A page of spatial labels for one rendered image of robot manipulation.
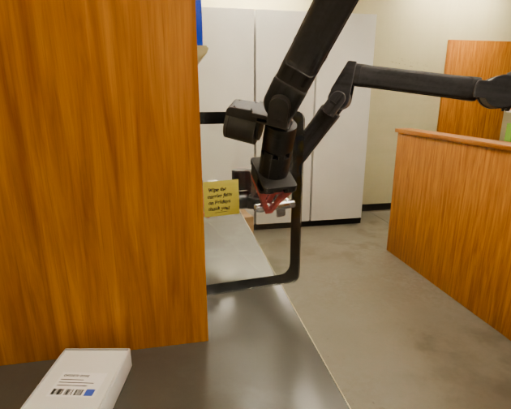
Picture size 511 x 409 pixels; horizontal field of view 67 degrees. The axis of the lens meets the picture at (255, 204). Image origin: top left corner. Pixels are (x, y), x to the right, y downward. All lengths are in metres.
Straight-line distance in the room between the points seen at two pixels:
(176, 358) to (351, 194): 3.79
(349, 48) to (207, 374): 3.82
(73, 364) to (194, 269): 0.26
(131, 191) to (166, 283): 0.19
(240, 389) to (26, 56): 0.64
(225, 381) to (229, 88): 3.39
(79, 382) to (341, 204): 3.90
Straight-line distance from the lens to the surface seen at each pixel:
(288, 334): 0.86
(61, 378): 0.76
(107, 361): 0.77
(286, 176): 0.74
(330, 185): 4.30
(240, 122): 0.69
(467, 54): 5.51
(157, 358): 0.81
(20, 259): 0.79
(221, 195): 0.82
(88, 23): 0.71
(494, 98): 1.11
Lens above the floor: 1.42
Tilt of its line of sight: 16 degrees down
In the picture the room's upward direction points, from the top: straight up
